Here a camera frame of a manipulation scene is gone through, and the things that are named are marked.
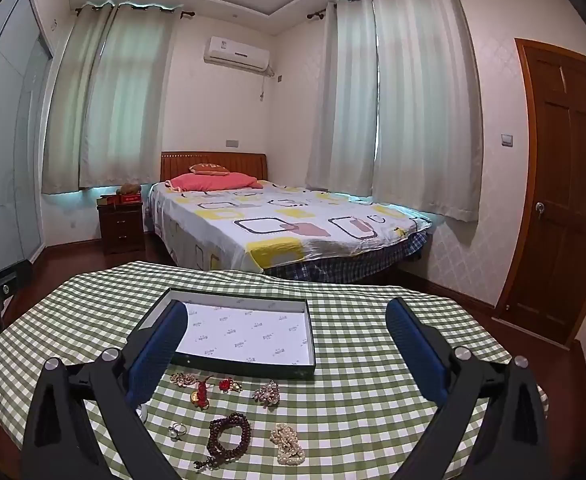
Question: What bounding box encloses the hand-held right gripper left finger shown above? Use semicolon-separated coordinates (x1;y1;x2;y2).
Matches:
20;300;190;480

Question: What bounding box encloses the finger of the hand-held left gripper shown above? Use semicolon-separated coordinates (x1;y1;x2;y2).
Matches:
0;255;30;308

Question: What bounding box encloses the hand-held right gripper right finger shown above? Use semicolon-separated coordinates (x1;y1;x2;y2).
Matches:
385;297;549;480

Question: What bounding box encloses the red knot charm with cord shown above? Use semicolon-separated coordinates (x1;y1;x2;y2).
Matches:
189;380;214;410

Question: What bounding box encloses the green jewelry box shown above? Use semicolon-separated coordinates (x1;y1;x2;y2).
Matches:
133;287;317;379

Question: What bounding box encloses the dark red bead bracelet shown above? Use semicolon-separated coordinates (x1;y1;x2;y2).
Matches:
194;412;252;470

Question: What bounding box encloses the silver rhinestone brooch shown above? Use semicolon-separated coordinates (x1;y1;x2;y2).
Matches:
252;380;280;406

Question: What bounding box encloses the white pearl bracelet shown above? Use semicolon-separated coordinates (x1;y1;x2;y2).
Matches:
269;423;307;465

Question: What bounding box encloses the green checked tablecloth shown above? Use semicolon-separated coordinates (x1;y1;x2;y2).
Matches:
0;261;549;480

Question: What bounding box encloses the blue plaid bed skirt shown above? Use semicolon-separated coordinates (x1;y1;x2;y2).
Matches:
268;229;430;284

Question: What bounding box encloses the dark wooden nightstand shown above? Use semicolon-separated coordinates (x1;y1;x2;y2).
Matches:
97;204;147;256

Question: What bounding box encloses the red box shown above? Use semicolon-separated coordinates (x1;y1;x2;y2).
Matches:
98;194;143;207

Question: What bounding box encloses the glass wardrobe sliding door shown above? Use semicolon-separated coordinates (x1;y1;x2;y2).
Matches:
0;0;54;267

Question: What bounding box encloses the bed with patterned cover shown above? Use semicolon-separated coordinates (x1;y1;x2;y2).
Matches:
147;180;433;272

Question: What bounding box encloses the white curtain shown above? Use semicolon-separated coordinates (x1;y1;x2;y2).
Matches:
371;0;484;224
78;2;175;191
41;2;118;196
305;0;380;194

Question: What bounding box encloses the pink pillow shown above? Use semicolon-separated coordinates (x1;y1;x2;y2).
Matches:
165;172;265;194

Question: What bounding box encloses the wooden headboard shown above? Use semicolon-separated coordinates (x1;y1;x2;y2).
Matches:
160;151;269;184

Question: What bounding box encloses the orange cushion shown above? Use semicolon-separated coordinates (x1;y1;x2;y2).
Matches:
189;162;230;176

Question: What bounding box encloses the brown wooden door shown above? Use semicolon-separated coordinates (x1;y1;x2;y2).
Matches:
492;37;586;349

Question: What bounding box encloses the white air conditioner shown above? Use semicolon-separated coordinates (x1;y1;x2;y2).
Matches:
204;36;273;74

